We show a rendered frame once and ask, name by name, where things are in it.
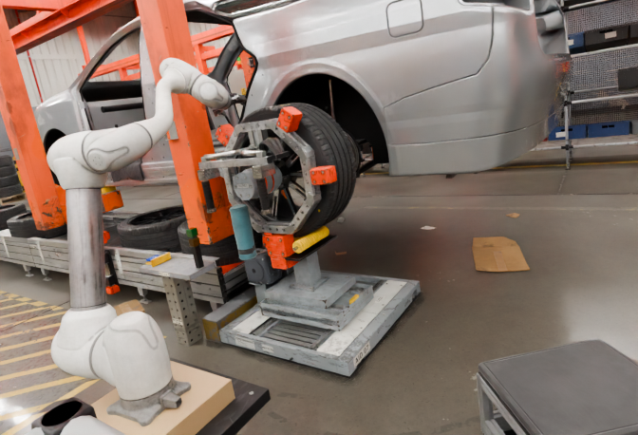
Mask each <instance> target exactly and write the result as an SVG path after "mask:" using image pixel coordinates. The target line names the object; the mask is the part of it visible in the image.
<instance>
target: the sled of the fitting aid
mask: <svg viewBox="0 0 638 435"><path fill-rule="evenodd" d="M373 298H374V295H373V289H372V285H369V284H362V283H355V284H354V285H353V286H352V287H351V288H350V289H349V290H347V291H346V292H345V293H344V294H343V295H342V296H340V297H339V298H338V299H337V300H336V301H335V302H334V303H332V304H331V305H330V306H329V307H328V308H327V309H322V308H317V307H312V306H306V305H300V304H294V303H290V302H284V301H278V300H272V299H267V298H266V299H264V300H263V301H261V302H260V308H261V312H262V315H264V316H268V317H273V318H278V319H283V320H287V321H291V322H296V323H301V324H306V325H311V326H315V327H320V328H325V329H330V330H334V331H340V330H341V329H342V328H343V327H344V326H345V325H346V324H347V323H348V322H349V321H350V320H351V319H352V318H353V317H354V316H355V315H356V314H357V313H358V312H359V311H360V310H361V309H363V308H364V307H365V306H366V305H367V304H368V303H369V302H370V301H371V300H372V299H373Z"/></svg>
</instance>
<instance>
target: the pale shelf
mask: <svg viewBox="0 0 638 435"><path fill-rule="evenodd" d="M203 264H204V266H205V267H204V268H202V269H201V270H198V269H196V263H195V260H194V259H186V258H178V257H171V259H169V260H167V261H165V262H163V263H161V264H159V265H157V266H155V267H152V265H147V264H145V265H143V266H141V267H139V271H140V273H144V274H154V275H160V276H166V277H172V278H177V279H184V280H190V281H191V280H193V279H195V278H197V277H199V276H201V275H202V274H205V273H207V272H209V271H211V270H212V269H214V268H215V267H216V264H215V263H214V262H211V261H203Z"/></svg>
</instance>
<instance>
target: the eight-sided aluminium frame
mask: <svg viewBox="0 0 638 435"><path fill-rule="evenodd" d="M277 121H278V119H276V118H275V119H270V120H265V121H259V122H252V123H241V124H237V125H236V126H235V129H234V132H233V134H232V136H231V138H230V139H229V142H228V144H227V146H226V148H225V150H224V152H229V151H233V150H237V149H240V148H241V145H242V143H243V142H244V140H245V138H246V136H247V134H248V131H251V130H252V131H257V130H258V129H262V130H265V129H271V130H272V131H273V132H274V133H275V134H276V135H277V136H278V137H279V138H281V139H282V140H283V141H284V142H285V143H286V144H287V145H288V146H289V147H290V148H291V149H292V150H293V151H294V152H295V153H296V154H297V155H298V156H299V157H300V162H301V168H302V173H303V179H304V184H305V190H306V196H307V199H306V200H305V202H304V203H303V205H302V206H301V208H300V209H299V211H298V212H297V214H296V215H295V217H294V218H293V220H292V221H291V222H279V221H266V220H265V219H264V218H263V217H261V216H260V215H259V214H258V213H257V212H256V211H255V210H254V208H253V207H252V205H251V204H250V203H249V202H248V201H247V200H243V199H241V198H240V197H239V196H238V195H237V194H236V193H235V190H234V185H233V182H234V177H235V175H236V174H237V170H236V166H235V167H222V170H223V175H224V179H225V184H226V189H227V194H228V199H229V202H230V203H231V204H232V206H236V205H240V204H246V205H247V206H248V211H249V215H250V219H251V224H252V226H253V228H254V229H255V230H256V231H257V232H258V233H262V232H265V233H274V234H287V235H288V234H291V235H292V234H294V233H296V232H298V231H299V230H300V229H301V228H302V227H303V225H304V223H305V222H306V221H307V219H308V218H309V216H310V214H311V213H312V211H313V210H314V209H315V207H316V206H317V204H318V203H319V202H320V200H321V198H322V197H321V191H320V185H312V184H311V178H310V169H312V168H315V167H316V161H315V155H314V150H313V149H312V148H311V147H310V145H308V144H307V143H306V142H305V141H304V140H303V139H302V138H300V137H299V136H298V135H297V134H296V133H295V132H294V131H293V132H289V133H286V132H285V131H284V130H282V129H281V128H280V127H278V126H277V125H276V124H277Z"/></svg>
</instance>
